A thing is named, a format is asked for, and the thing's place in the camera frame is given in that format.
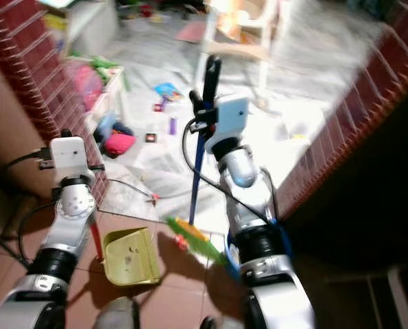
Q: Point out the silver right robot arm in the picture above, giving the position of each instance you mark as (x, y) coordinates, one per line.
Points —
(241, 171)

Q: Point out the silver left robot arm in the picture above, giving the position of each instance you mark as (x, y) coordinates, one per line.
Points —
(70, 214)

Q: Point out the pink floor cushion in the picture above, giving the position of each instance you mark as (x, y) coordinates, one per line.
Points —
(191, 31)

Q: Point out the blue picture book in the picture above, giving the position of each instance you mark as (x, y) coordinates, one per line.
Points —
(167, 91)

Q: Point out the small purple toy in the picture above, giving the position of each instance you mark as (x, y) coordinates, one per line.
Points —
(172, 126)

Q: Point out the small red toy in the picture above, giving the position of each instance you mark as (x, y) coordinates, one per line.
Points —
(159, 106)

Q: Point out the small black square item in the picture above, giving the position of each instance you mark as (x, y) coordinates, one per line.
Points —
(150, 138)

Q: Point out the white plastic high chair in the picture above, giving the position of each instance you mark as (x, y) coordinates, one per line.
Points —
(238, 48)

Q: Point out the white toy bin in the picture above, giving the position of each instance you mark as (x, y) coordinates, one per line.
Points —
(114, 96)

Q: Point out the pink and blue bag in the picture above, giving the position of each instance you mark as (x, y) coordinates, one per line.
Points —
(118, 142)

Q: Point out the green soft toy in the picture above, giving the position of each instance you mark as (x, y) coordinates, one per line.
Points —
(106, 65)

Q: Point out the pink patterned backpack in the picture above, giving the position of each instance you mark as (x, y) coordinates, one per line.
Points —
(89, 88)

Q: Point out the white TV cabinet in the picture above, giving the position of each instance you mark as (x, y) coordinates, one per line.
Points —
(90, 26)

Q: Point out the red candy wrapper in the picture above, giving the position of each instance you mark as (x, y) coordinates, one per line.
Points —
(182, 241)

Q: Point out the grey right robot leg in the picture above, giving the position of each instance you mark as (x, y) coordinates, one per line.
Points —
(221, 323)

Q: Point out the grey robot leg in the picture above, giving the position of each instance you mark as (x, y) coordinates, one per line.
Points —
(221, 323)
(116, 315)

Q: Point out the grey left robot leg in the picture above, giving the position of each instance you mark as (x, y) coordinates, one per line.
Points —
(116, 315)

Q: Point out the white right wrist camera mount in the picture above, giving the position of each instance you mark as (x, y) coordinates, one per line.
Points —
(231, 116)

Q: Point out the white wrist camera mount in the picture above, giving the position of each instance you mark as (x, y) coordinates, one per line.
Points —
(231, 116)
(68, 157)

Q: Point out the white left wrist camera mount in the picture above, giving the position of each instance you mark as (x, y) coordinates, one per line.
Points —
(68, 157)

